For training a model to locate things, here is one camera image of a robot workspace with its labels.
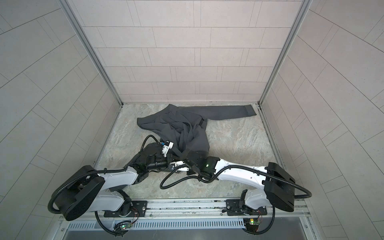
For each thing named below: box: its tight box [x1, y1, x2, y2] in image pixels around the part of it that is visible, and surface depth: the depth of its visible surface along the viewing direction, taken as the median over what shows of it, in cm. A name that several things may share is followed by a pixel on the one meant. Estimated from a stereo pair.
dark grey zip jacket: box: [137, 104, 257, 153], surface depth 107 cm
